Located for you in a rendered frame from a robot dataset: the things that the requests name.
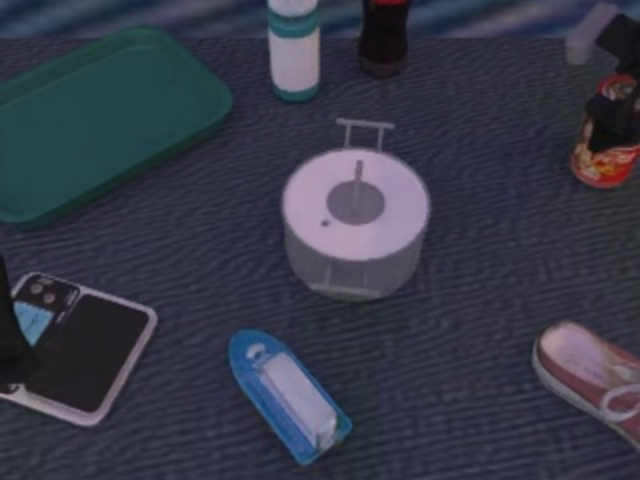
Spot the green plastic tray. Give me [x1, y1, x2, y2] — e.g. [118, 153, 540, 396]
[0, 27, 235, 231]

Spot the white bottle with teal bands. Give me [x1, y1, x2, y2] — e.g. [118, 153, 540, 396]
[266, 0, 322, 104]

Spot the blue blister pack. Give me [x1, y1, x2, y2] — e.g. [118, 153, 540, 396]
[228, 328, 354, 467]

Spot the black and white kitchen scale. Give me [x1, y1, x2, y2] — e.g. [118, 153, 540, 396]
[0, 271, 159, 428]

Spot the dark cola bottle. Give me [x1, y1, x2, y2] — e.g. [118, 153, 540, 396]
[356, 0, 410, 79]

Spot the pink slip-on shoe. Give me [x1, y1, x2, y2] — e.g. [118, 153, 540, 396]
[530, 319, 640, 454]

